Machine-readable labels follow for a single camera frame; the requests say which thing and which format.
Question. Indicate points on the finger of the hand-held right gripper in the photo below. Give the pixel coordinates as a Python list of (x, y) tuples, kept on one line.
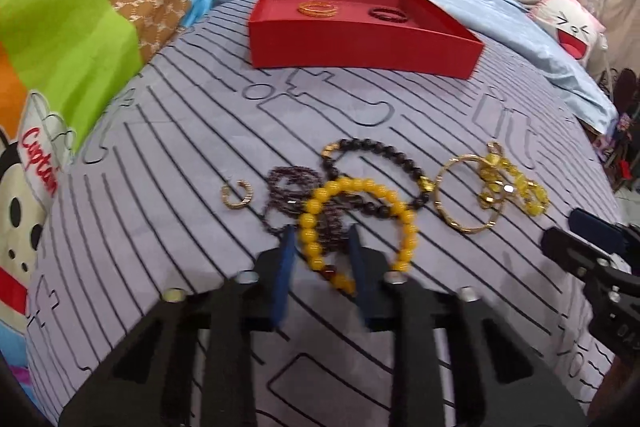
[(575, 252), (595, 227)]

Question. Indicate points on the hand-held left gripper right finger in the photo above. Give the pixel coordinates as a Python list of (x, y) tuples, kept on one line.
[(362, 277)]

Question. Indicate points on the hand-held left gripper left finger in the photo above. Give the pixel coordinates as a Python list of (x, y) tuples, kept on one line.
[(282, 277)]

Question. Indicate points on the thin gold bangle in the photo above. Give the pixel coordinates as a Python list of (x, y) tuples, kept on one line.
[(440, 207)]

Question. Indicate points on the red cardboard box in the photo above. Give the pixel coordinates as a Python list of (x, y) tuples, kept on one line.
[(350, 47)]

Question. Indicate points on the colourful household clutter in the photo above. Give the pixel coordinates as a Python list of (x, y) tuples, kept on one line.
[(620, 132)]

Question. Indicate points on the pink cartoon face cushion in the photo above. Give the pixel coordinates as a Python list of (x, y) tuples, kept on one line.
[(570, 27)]

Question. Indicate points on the light blue pillow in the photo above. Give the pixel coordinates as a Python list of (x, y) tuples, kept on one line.
[(525, 32)]

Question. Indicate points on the colourful cartoon quilt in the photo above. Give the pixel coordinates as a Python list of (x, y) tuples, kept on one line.
[(75, 32)]

